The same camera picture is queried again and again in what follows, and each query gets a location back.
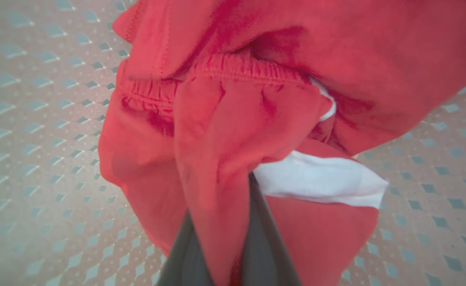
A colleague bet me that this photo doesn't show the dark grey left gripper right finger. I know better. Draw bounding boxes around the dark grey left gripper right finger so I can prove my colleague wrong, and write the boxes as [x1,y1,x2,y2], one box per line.
[240,172,302,286]

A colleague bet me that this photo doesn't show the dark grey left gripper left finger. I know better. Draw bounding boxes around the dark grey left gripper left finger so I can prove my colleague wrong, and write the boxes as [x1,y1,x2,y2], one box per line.
[156,210,214,286]

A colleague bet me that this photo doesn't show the red shorts with white stripe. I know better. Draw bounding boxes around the red shorts with white stripe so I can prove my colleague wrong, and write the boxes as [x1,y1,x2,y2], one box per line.
[98,0,466,286]

